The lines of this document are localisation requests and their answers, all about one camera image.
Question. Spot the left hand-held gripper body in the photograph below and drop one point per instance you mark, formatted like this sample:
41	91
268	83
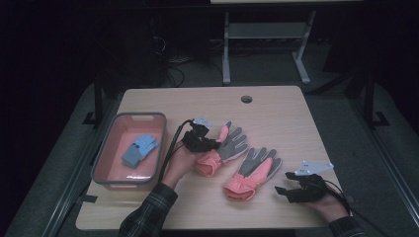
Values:
196	138

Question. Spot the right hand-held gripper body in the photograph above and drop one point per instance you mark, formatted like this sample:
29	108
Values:
311	184

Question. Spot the pink and grey glove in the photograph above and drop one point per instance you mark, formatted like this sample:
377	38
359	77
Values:
253	176
227	148

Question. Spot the blue cloth piece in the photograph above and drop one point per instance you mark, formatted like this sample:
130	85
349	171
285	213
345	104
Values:
141	149

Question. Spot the pink basket with grey rim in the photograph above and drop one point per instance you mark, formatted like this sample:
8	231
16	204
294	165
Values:
130	151

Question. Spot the person's right hand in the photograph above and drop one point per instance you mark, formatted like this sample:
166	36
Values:
326	207

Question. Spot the person's left hand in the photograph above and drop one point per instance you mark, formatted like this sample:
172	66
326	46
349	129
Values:
179	164

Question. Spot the black metal stand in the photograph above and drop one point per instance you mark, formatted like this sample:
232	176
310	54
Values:
370	98
98	98

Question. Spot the grey metal stand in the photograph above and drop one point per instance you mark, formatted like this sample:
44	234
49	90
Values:
263	31

